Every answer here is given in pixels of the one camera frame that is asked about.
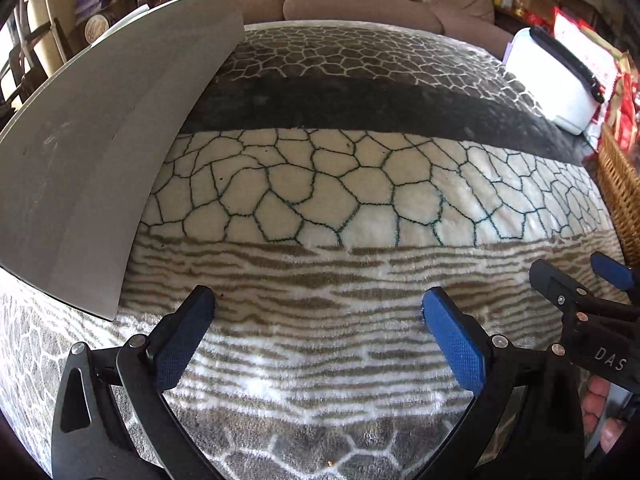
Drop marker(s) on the grey white patterned blanket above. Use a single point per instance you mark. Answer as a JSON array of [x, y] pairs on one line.
[[325, 185]]

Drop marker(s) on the person's right hand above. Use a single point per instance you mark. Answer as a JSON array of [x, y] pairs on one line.
[[597, 405]]

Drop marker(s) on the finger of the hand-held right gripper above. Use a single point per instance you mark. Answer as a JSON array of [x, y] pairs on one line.
[[550, 277], [611, 269]]

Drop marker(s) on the white storage box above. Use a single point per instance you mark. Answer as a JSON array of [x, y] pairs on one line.
[[100, 135]]

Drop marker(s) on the wooden chair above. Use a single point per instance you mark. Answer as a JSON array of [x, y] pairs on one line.
[[25, 50]]

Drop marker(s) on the brown sofa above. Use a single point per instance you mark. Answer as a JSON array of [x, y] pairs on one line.
[[350, 5]]

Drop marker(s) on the wicker basket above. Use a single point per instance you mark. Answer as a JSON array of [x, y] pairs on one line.
[[620, 185]]

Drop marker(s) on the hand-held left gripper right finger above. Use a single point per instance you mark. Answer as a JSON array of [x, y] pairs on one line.
[[455, 340]]

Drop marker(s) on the tall red snack bag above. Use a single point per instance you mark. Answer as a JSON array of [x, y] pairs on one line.
[[625, 105]]

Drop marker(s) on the round tin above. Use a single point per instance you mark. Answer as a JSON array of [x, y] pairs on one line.
[[97, 27]]

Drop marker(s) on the white plastic case black trim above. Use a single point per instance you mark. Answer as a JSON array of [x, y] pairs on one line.
[[545, 80]]

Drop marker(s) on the red and white snack bag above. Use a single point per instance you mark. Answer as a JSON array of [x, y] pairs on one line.
[[595, 57]]

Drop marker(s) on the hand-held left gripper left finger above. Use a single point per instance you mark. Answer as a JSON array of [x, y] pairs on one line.
[[182, 340]]

